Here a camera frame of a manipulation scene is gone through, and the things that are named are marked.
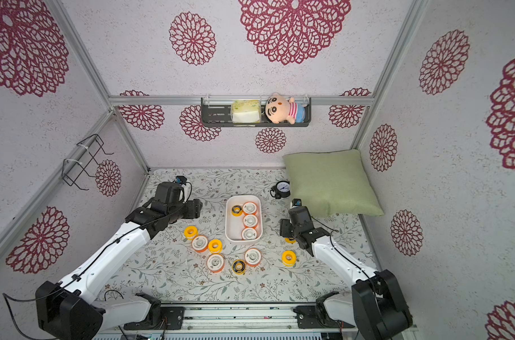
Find black round alarm clock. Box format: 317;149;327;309
270;181;291;200

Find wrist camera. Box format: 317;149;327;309
175;175;188;186
290;198;302;208

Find orange white tape roll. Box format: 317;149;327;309
241;228;258;240
243;214;260;228
244;248;263;267
207;253;225;273
242;202;258;215
191;235;209;253

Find cartoon boy plush doll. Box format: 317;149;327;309
265;93;306;125

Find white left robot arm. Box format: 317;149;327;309
35;176;202;339

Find white plastic storage box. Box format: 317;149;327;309
225;195;263;245

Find green square pillow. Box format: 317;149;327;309
283;150;384;218

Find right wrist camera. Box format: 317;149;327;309
290;198;302;208

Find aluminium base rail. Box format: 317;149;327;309
91;301;418;334

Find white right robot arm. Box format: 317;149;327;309
280;206;413;339

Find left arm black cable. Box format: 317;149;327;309
2;180;195;340

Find black yellow small tape roll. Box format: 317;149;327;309
231;205;243;217

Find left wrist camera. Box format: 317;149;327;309
175;175;188;186

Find yellow tape roll far left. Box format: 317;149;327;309
183;225;199;240

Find black wall shelf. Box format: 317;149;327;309
200;96;312;128

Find yellow tape roll right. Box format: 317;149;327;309
281;250;297;267

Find black wire wall rack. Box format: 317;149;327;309
61;133;113;191

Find yellow-green sponge pack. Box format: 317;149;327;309
231;100;261;124

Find yellow tape roll centre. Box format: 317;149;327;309
208;239;223;254

